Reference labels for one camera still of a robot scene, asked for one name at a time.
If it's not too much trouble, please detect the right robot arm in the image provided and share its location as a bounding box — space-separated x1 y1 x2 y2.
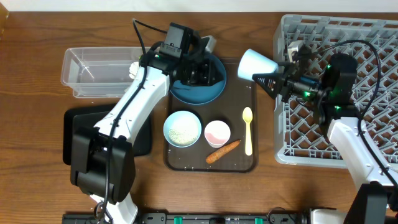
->
238 50 397 223

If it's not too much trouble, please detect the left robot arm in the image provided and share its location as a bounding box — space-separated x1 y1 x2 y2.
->
67 47 226 223

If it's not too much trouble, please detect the orange carrot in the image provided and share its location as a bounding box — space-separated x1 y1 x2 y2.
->
206 140 241 164

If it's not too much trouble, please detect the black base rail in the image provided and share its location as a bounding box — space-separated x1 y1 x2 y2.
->
61 212 312 224

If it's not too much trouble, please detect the dark brown serving tray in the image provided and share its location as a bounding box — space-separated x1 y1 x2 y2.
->
164 58 258 173

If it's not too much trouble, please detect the light blue cup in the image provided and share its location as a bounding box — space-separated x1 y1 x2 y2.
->
238 49 279 82

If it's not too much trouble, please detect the black plastic bin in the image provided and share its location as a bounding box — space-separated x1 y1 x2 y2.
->
63 103 152 166

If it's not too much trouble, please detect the light blue bowl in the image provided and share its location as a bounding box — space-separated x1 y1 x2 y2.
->
163 111 201 147

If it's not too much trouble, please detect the pink white cup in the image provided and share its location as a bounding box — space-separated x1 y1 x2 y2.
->
204 120 231 148

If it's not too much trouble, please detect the clear plastic bin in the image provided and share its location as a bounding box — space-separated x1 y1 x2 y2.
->
60 47 142 98

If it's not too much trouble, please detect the white tissue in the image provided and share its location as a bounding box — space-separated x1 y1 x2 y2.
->
129 62 140 80

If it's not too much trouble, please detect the grey dishwasher rack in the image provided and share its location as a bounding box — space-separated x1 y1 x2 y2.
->
273 14 397 169

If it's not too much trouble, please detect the dark blue plate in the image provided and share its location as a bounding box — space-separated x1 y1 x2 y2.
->
170 54 227 105

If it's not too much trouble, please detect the pale yellow spoon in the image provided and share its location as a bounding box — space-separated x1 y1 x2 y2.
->
242 107 253 156

